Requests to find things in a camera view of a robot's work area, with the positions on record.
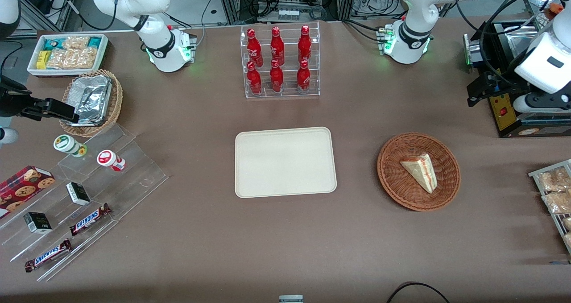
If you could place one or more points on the green-lid yogurt bottle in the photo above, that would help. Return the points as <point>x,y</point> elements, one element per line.
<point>67,144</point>

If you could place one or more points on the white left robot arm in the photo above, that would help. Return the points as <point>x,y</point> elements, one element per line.
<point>417,8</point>

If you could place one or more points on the Snickers chocolate bar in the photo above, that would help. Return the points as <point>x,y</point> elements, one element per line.
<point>47,255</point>
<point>89,219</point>

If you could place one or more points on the red cookie box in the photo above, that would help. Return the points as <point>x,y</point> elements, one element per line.
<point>22,189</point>

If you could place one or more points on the steel warmer pan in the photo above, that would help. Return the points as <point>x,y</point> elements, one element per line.
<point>519,42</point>

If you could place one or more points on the clear acrylic bottle rack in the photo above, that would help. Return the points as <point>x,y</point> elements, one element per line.
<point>287,89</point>

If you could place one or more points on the white rectangular snack bin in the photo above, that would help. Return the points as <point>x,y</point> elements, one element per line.
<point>32,68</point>

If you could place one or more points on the silver box with green light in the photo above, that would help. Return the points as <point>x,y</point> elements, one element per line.
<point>473,53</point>

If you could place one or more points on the yellow snack packet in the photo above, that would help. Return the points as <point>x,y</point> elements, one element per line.
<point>42,60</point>

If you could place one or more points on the cream plastic tray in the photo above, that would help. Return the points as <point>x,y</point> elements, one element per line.
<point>285,162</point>

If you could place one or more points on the round brown wicker basket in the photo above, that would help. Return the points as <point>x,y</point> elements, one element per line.
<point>395,182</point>

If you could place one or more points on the red-lid yogurt bottle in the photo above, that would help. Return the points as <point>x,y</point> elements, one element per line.
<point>108,159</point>

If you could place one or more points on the clear acrylic step display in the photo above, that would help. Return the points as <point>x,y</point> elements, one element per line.
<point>129,182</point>

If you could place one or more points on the red sausage on skewer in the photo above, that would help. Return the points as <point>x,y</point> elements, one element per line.
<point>556,8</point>

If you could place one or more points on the small black box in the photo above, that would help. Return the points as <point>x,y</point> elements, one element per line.
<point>38,222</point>
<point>78,193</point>

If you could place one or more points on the clear rice cracker bag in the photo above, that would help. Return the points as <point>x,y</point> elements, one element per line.
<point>73,58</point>
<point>76,43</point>

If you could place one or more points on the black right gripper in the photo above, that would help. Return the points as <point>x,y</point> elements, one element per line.
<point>10,102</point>

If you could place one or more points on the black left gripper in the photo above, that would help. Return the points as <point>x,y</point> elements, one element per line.
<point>503,78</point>

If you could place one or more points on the oval light wicker basket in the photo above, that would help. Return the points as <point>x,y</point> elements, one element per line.
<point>113,111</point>

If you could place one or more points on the clear bag of crackers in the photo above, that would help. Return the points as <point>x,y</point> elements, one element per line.
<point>557,202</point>
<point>567,223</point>
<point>568,240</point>
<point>555,180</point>

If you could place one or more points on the teal snack packet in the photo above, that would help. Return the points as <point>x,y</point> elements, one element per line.
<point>52,43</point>
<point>94,42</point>

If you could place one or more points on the red cola bottle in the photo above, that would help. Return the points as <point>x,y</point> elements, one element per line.
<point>304,44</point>
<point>276,77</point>
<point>254,48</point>
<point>277,46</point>
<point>303,77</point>
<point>254,80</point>

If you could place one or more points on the silver foil container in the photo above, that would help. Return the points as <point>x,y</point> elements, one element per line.
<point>93,106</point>
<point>87,82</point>

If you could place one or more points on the white power strip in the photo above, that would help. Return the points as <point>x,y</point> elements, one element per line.
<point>288,14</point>

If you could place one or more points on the black yellow food warmer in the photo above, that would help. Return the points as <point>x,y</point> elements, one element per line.
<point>504,115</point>

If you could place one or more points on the grey device edge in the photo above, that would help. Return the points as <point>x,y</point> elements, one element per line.
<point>291,299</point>

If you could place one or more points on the triangular sandwich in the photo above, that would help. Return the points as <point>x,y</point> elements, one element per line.
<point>421,171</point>

